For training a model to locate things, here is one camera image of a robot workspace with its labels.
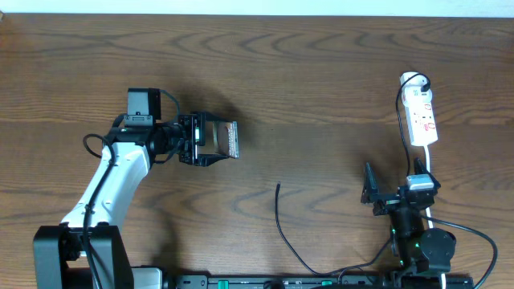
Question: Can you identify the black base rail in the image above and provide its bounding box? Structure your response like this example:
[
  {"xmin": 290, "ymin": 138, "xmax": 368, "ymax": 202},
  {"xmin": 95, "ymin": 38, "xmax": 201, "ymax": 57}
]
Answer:
[{"xmin": 172, "ymin": 274, "xmax": 475, "ymax": 289}]

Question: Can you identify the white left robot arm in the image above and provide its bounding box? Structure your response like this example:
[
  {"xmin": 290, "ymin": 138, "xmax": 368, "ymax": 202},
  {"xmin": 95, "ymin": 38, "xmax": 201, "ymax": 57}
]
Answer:
[{"xmin": 33, "ymin": 112, "xmax": 239, "ymax": 288}]

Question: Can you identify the white USB charger adapter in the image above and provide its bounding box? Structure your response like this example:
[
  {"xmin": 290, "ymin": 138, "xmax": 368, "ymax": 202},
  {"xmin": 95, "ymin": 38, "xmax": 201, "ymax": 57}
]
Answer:
[{"xmin": 400, "ymin": 71, "xmax": 431, "ymax": 101}]

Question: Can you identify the black charger cable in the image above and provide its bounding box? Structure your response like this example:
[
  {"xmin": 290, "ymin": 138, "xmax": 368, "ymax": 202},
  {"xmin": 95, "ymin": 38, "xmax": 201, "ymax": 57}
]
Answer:
[{"xmin": 274, "ymin": 72, "xmax": 432, "ymax": 278}]

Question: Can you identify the white power strip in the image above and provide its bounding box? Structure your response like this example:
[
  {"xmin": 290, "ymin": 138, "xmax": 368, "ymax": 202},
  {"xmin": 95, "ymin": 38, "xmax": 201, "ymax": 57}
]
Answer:
[{"xmin": 402, "ymin": 86, "xmax": 438, "ymax": 147}]

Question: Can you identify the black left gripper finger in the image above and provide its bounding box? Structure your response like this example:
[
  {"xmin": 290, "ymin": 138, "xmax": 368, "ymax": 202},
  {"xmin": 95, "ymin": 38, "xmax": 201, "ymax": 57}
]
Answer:
[
  {"xmin": 201, "ymin": 112, "xmax": 230, "ymax": 122},
  {"xmin": 197, "ymin": 154, "xmax": 228, "ymax": 167}
]

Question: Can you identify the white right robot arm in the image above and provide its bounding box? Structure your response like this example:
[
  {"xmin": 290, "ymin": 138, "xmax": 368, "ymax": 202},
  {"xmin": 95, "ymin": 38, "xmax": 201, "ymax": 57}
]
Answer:
[{"xmin": 361, "ymin": 158, "xmax": 456, "ymax": 288}]

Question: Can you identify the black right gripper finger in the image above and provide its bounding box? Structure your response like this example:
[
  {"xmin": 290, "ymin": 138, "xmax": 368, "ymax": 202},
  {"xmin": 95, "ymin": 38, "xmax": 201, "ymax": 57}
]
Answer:
[
  {"xmin": 361, "ymin": 163, "xmax": 378, "ymax": 204},
  {"xmin": 414, "ymin": 157, "xmax": 441, "ymax": 195}
]

